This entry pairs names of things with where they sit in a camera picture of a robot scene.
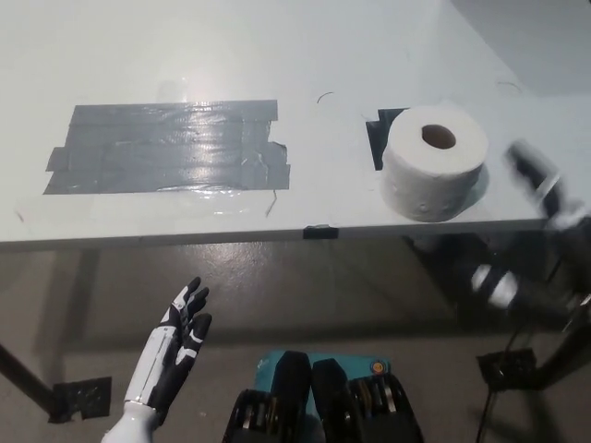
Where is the thin black cable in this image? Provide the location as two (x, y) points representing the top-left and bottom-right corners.
(479, 317), (525, 443)

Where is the black tape square spot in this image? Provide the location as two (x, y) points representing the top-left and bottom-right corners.
(365, 108), (410, 171)

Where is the white toilet paper roll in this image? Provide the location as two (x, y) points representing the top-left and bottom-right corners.
(379, 104), (490, 223)

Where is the wide clear tape strip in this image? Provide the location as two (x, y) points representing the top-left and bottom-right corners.
(13, 191), (278, 221)

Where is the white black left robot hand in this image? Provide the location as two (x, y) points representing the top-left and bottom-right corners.
(102, 275), (213, 443)

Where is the small black tape piece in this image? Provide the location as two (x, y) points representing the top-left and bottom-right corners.
(303, 223), (340, 240)

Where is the black table leg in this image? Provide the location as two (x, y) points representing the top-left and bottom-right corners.
(0, 341), (56, 412)
(535, 317), (591, 391)

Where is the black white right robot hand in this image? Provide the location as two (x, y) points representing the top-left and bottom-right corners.
(470, 139), (591, 325)

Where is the black teal robot body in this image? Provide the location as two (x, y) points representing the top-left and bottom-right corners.
(223, 349), (425, 443)

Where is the grey duct tape patch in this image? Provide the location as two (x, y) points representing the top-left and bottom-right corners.
(42, 99), (292, 196)

